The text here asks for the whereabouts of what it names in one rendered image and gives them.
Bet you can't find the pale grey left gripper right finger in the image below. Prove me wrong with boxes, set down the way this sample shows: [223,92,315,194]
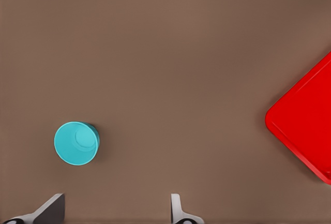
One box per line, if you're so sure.
[170,193,205,224]

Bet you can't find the turquoise bowl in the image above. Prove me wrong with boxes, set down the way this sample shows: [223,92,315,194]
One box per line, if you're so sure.
[54,121,100,166]

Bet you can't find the red tray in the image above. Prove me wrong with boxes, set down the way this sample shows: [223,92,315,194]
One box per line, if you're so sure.
[265,51,331,185]

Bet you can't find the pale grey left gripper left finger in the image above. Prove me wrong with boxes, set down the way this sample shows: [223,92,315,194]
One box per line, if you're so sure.
[1,193,66,224]

